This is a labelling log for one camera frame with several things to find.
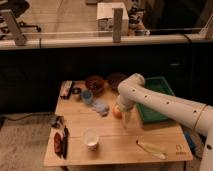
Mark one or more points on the black white box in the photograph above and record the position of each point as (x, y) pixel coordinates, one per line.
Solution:
(66, 89)

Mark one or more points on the black marker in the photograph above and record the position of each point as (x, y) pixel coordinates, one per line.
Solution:
(64, 142)

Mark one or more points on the orange apple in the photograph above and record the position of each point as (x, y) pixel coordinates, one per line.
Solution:
(116, 112)

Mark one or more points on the purple bowl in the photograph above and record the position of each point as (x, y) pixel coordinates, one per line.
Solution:
(114, 79)

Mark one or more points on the wooden post middle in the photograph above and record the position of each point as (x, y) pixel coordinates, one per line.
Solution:
(117, 24)

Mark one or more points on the green plastic tray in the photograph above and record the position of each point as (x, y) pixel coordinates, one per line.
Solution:
(150, 112)

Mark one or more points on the office chair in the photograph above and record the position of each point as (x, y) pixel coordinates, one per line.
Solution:
(18, 8)

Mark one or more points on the small dark round jar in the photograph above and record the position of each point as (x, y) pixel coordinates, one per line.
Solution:
(76, 91)

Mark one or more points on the wooden post left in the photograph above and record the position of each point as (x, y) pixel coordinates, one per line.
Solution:
(9, 18)

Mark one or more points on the white cardboard box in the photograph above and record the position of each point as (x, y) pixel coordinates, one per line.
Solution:
(105, 13)

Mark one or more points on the light blue cloth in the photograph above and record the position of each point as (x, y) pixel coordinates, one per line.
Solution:
(100, 107)

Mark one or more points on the blue cup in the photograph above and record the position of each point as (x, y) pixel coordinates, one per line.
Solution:
(87, 96)

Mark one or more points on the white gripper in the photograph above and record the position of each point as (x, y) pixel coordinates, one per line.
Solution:
(125, 104)

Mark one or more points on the wooden post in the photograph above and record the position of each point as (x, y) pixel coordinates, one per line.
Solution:
(117, 24)
(9, 18)

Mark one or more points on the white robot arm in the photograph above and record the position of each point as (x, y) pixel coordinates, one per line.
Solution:
(194, 115)

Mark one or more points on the white paper cup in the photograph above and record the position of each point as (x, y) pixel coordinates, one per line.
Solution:
(91, 139)

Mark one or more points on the red bowl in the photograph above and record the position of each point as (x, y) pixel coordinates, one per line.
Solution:
(95, 84)

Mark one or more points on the yellow banana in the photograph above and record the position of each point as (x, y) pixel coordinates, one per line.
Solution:
(152, 149)

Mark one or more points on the small metal clip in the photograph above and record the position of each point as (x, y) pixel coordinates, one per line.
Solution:
(57, 121)

